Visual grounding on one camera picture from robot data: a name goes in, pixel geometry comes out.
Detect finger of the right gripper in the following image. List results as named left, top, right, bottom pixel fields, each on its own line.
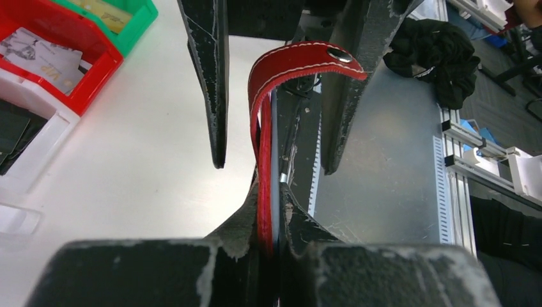
left=320, top=0, right=424, bottom=175
left=178, top=0, right=229, bottom=169

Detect gold card in bin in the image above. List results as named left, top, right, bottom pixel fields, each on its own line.
left=69, top=0, right=132, bottom=34

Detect red leather card holder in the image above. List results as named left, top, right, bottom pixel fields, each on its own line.
left=247, top=41, right=368, bottom=258

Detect silver credit cards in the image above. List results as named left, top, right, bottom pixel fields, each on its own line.
left=1, top=27, right=92, bottom=95

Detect aluminium frame rails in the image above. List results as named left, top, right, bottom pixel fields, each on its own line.
left=433, top=109, right=541, bottom=254

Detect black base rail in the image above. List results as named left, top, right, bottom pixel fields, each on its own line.
left=277, top=86, right=321, bottom=210

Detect black cloth bundle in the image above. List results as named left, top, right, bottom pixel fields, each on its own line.
left=383, top=18, right=481, bottom=110

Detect white plastic bin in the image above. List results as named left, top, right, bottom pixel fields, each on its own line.
left=0, top=67, right=81, bottom=196

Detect green plastic bin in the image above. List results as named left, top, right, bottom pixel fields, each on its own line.
left=56, top=0, right=159, bottom=57

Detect white cable duct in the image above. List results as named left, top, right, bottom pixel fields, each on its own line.
left=307, top=119, right=321, bottom=217

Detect black credit cards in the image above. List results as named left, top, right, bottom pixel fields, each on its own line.
left=1, top=99, right=47, bottom=175

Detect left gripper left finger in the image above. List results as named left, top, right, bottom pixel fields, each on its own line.
left=26, top=184, right=259, bottom=306

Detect red plastic bin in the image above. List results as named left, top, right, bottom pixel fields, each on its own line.
left=1, top=1, right=123, bottom=115

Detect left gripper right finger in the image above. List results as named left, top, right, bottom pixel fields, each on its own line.
left=279, top=184, right=500, bottom=306

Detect white stand base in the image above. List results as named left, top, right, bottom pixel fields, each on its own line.
left=1, top=204, right=43, bottom=237

